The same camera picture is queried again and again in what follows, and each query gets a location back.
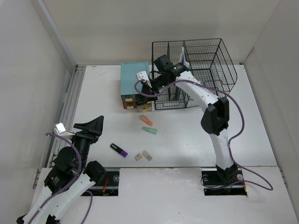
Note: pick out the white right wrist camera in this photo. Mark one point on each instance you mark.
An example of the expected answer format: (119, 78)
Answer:
(143, 77)

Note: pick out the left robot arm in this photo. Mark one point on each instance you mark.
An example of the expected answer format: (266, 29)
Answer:
(71, 176)

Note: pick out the green highlighter marker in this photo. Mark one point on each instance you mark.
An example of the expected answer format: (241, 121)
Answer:
(149, 130)

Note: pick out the teal wooden drawer box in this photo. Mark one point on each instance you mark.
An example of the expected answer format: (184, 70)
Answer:
(129, 96)

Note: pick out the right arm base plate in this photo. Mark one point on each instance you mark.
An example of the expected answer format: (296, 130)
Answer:
(214, 186)

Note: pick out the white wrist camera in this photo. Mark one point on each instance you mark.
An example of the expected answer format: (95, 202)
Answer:
(143, 77)
(59, 129)

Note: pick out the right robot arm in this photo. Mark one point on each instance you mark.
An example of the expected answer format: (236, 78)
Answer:
(215, 109)

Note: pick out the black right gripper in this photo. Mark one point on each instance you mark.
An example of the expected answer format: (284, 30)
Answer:
(146, 89)

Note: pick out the grey eraser block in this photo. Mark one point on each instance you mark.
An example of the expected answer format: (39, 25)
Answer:
(147, 155)

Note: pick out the wooden drawer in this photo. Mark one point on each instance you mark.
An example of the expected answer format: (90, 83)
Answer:
(147, 107)

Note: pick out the aluminium frame rail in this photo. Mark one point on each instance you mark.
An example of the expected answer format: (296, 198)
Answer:
(70, 101)

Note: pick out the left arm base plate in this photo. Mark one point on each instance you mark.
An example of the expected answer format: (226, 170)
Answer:
(109, 186)

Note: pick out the purple highlighter marker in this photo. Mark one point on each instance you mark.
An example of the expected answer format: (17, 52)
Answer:
(119, 150)

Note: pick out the beige eraser block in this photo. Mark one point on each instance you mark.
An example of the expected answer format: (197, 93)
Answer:
(138, 156)

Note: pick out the orange highlighter marker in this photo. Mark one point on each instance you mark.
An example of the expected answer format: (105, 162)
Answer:
(146, 120)

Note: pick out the black wire mesh organizer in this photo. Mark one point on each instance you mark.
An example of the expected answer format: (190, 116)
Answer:
(209, 62)

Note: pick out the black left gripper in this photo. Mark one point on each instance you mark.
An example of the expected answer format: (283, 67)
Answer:
(96, 125)

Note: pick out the white Canon paper booklet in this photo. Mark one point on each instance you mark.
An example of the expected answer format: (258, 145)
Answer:
(183, 54)

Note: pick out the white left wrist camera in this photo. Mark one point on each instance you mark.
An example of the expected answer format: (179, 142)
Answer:
(59, 129)

